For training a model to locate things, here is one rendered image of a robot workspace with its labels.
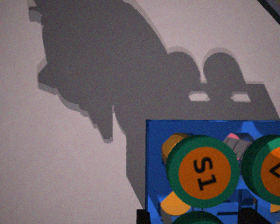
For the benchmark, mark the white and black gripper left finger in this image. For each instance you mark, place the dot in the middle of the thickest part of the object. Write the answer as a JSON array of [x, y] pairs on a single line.
[[143, 217]]

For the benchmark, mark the blue tube rack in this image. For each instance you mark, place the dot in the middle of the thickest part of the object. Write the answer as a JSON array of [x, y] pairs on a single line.
[[157, 187]]

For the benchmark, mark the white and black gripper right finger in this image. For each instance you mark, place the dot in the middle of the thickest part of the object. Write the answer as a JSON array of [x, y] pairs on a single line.
[[247, 215]]

